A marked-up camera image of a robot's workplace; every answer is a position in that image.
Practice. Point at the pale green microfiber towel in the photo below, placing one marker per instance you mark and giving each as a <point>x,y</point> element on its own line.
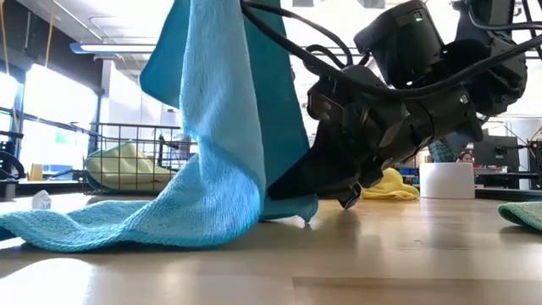
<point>525,214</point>

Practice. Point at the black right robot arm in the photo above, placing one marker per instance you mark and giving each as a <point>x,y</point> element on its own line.
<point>402,38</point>

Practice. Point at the long ceiling light fixture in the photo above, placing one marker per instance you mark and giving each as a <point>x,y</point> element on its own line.
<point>114,48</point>

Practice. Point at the person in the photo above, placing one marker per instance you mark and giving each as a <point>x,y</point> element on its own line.
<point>466,157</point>

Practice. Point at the yellow microfiber towel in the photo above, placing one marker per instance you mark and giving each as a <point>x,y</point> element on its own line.
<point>394,188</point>

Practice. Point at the snake plant in white pot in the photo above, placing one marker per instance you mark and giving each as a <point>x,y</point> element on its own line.
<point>446,180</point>

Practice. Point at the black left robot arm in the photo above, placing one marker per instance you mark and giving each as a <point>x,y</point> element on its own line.
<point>8,188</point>

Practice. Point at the black computer monitor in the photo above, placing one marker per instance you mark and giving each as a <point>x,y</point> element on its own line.
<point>495,152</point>
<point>536,165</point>

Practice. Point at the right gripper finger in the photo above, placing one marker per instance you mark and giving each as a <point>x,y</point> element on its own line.
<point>322,173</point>

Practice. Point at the black aluminium table frame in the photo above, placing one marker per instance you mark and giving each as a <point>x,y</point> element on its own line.
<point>508,195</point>

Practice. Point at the pale green cloth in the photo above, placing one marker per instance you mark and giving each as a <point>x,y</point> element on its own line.
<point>127,169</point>

